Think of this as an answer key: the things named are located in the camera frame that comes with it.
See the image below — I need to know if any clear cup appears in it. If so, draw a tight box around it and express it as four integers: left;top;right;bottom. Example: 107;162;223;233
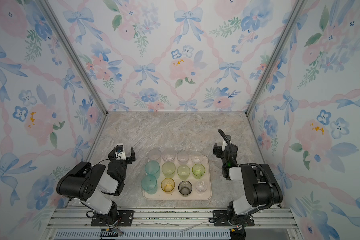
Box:
148;148;162;161
195;181;208;193
191;152;203;164
177;151;190;165

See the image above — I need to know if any teal cup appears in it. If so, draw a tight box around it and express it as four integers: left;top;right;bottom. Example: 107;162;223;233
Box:
141;175;158;195
145;161;161;179

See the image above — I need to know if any small green cup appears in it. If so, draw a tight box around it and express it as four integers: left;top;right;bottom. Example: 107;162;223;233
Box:
177;165;191;180

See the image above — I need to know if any grey smoky cup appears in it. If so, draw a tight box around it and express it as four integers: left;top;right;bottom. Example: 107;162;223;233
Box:
178;181;193;196

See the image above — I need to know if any tall light green cup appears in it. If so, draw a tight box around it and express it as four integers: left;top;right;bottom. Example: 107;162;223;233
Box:
162;162;176;178

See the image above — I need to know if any yellow cup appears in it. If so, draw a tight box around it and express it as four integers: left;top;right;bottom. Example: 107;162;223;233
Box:
161;178;175;193

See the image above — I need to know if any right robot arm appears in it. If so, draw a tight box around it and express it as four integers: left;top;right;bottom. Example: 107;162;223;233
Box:
213;142;283;227

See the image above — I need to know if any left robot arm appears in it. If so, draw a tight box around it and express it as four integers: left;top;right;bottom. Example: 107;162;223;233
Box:
56;144;136;227

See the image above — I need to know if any beige rectangular tray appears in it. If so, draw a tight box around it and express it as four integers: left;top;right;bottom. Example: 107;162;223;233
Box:
143;156;213;201

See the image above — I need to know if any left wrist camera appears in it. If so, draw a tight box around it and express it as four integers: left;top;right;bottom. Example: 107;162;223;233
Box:
115;144;127;160

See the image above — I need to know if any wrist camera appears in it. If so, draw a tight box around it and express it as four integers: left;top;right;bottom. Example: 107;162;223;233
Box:
115;144;127;160
222;136;231;151

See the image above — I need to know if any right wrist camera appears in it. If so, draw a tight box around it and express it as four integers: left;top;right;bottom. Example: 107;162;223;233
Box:
222;136;231;151

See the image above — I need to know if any black corrugated cable conduit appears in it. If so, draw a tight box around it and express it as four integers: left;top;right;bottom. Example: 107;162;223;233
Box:
217;128;275;208

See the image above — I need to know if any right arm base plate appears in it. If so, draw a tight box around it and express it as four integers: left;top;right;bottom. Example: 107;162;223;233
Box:
209;210;255;228

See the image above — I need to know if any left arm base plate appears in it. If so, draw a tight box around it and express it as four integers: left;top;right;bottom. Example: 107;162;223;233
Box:
91;210;135;227

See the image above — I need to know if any aluminium frame rail base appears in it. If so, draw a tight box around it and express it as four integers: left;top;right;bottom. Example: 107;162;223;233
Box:
41;207;303;240

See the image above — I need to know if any left aluminium corner post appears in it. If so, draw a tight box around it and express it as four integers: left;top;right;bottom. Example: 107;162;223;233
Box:
36;0;108;116

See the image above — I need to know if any aluminium corner post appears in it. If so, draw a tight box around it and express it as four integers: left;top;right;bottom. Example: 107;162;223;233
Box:
246;0;306;119
36;0;108;116

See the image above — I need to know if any right aluminium corner post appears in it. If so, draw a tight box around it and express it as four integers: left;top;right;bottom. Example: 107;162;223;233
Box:
246;0;306;119

